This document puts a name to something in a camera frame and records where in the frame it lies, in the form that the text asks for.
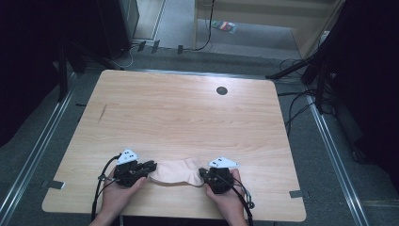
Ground left hand-held gripper cable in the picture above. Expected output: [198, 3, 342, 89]
[90, 153, 122, 222]

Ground person's left hand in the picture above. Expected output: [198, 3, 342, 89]
[100, 169, 149, 220]

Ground person's right hand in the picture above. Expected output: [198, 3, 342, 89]
[204, 169, 248, 220]

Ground metal floor rail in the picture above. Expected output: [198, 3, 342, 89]
[0, 71, 79, 226]
[305, 93, 371, 226]

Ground black upright stand post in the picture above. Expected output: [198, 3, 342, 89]
[56, 41, 70, 104]

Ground black hanging cable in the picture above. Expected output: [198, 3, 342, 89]
[193, 0, 216, 52]

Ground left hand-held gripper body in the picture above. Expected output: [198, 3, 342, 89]
[113, 149, 144, 188]

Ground black floor cables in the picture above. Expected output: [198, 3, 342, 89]
[277, 57, 318, 137]

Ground grey tape strip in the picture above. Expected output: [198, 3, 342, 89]
[288, 189, 305, 200]
[40, 179, 66, 190]

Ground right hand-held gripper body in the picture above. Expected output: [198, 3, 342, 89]
[208, 156, 240, 195]

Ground black metal stand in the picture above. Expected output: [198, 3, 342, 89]
[264, 0, 349, 115]

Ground dark cabinet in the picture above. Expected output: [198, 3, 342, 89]
[96, 0, 141, 60]

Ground hand-held gripper cable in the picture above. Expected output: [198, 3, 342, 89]
[90, 153, 122, 222]
[215, 173, 256, 226]

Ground white floor cable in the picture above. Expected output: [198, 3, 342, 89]
[108, 45, 139, 71]

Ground right hand-held gripper cable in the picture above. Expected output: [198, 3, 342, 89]
[215, 173, 256, 226]

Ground colourful flat packet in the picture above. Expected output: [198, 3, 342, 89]
[211, 20, 238, 35]

